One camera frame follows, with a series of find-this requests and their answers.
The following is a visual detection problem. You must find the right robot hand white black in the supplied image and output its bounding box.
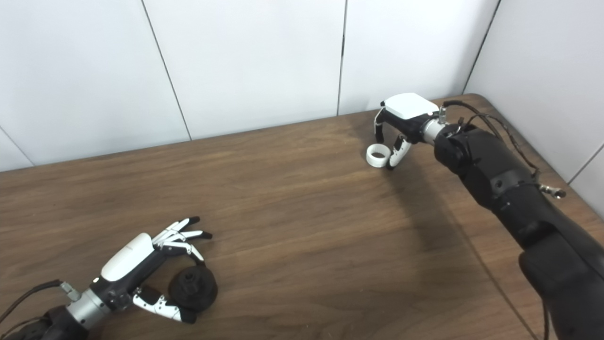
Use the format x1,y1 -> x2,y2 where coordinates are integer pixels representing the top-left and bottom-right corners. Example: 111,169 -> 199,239
374,93 -> 440,170

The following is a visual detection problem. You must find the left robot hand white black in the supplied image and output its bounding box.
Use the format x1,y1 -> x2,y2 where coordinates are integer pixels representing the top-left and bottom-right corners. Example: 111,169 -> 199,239
90,216 -> 213,324

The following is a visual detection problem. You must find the white plastic ring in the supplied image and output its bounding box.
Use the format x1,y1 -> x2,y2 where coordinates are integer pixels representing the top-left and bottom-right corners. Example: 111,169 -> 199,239
367,144 -> 392,169

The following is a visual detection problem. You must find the round black plastic part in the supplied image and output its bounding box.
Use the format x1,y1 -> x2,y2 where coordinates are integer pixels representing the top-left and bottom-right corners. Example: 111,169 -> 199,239
168,265 -> 218,312

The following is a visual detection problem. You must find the silver metal connector plug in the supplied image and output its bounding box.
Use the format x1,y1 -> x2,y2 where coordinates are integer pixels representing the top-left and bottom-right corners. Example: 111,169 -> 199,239
539,183 -> 567,199

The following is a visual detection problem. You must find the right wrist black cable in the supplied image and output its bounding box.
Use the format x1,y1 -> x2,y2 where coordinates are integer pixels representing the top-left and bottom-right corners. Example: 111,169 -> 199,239
438,100 -> 541,178

